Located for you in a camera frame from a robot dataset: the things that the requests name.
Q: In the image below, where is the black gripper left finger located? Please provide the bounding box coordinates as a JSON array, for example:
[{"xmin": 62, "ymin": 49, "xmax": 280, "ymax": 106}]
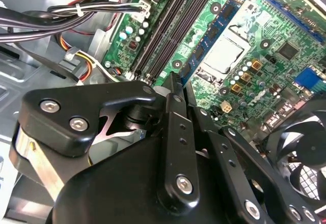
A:
[{"xmin": 9, "ymin": 72, "xmax": 201, "ymax": 209}]

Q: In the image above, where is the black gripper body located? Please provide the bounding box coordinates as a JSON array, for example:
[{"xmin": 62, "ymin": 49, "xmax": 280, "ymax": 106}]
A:
[{"xmin": 52, "ymin": 132, "xmax": 239, "ymax": 224}]

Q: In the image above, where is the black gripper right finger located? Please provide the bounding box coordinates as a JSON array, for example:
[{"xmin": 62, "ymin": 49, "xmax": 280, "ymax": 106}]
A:
[{"xmin": 186, "ymin": 82, "xmax": 323, "ymax": 224}]

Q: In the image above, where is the RAM stick with black chips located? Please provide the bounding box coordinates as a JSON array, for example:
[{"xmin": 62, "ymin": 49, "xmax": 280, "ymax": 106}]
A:
[{"xmin": 181, "ymin": 0, "xmax": 252, "ymax": 81}]

